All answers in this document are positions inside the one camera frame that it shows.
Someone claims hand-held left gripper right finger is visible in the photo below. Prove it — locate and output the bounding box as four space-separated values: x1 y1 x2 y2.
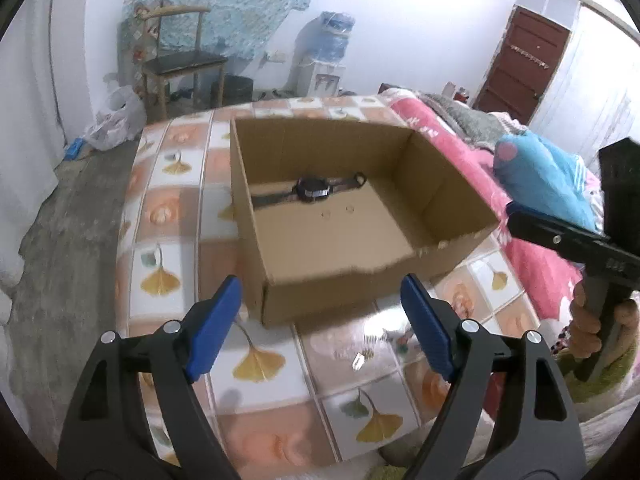
401 273 584 480

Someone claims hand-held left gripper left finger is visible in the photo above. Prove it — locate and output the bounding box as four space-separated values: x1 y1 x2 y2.
57 274 244 480

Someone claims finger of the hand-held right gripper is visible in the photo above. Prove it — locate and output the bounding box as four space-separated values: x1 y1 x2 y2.
504 202 627 274

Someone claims brown cardboard box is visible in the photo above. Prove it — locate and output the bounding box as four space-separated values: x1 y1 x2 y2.
229 115 501 329

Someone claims dark blue smart watch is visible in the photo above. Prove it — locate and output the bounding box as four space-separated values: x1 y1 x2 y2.
250 172 369 209

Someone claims person's right hand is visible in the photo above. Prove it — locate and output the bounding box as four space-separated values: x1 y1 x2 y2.
569 281 640 362

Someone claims pink floral blanket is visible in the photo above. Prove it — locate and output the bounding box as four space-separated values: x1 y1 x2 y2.
379 89 601 322

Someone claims blue plush toy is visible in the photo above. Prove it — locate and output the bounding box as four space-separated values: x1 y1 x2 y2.
492 132 602 235

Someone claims tile-print tablecloth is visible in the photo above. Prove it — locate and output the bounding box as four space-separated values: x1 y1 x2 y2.
115 95 541 467

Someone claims white wardrobe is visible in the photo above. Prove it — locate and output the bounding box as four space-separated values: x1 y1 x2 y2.
527 0 640 162

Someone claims green fluffy blanket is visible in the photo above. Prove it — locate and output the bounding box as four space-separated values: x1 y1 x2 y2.
550 345 640 406

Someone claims brown wooden door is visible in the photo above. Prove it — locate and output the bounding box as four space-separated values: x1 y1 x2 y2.
472 5 572 127

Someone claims clear plastic bag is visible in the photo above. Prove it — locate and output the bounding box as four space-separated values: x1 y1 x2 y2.
84 85 147 152

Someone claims black bin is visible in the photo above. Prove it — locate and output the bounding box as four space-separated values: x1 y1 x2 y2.
220 75 254 109

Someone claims wooden chair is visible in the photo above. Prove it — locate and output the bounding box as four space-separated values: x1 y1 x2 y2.
135 4 229 122

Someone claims white curtain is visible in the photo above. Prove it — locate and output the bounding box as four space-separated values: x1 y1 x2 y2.
0 0 67 288

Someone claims water dispenser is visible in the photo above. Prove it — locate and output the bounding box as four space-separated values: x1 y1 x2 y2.
290 10 357 99

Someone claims teal patterned cloth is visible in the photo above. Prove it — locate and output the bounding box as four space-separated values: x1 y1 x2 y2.
122 0 322 62

